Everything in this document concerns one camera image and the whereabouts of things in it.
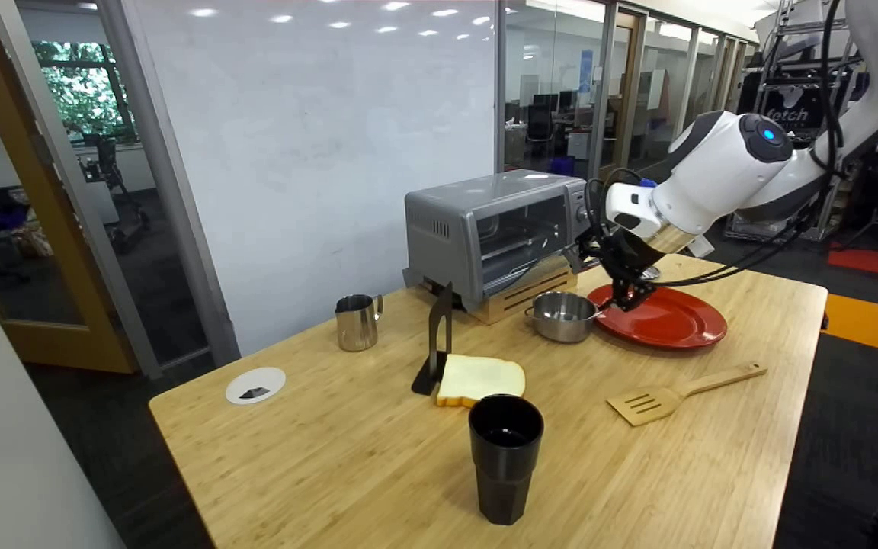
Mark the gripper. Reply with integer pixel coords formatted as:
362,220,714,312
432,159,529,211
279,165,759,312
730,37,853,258
598,227,659,313

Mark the toaster oven door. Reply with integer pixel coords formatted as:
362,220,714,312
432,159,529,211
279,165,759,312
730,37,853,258
468,189,575,300

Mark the silver toaster oven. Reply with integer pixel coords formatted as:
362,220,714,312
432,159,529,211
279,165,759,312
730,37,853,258
403,169,600,314

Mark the wooden door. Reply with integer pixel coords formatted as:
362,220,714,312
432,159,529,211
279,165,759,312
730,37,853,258
0,0,139,375

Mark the red plate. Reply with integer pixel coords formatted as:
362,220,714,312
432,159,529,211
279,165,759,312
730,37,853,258
588,283,728,351

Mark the steel pot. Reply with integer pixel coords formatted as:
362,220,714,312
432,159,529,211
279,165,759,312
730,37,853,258
524,291,601,344

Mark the wooden slotted spatula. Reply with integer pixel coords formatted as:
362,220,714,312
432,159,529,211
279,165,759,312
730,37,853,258
607,362,768,427

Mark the slice of bread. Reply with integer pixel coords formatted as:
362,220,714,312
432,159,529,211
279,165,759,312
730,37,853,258
436,354,527,409

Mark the black metal bookend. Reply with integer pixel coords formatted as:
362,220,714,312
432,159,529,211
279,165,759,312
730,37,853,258
411,282,454,397

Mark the black plastic cup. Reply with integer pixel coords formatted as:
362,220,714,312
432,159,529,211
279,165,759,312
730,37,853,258
469,394,545,526

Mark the red floor mat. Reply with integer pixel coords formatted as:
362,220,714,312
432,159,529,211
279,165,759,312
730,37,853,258
827,246,878,284

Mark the metal shelf rack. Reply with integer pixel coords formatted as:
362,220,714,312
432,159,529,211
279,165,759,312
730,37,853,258
725,0,870,243

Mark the steel pitcher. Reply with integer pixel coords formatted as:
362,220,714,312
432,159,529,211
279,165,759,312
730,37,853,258
335,294,384,352

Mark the office chair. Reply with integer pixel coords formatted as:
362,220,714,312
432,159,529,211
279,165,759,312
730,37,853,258
82,133,152,249

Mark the white cable grommet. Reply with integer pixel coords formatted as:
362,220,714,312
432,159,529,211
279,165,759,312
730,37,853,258
226,367,287,406

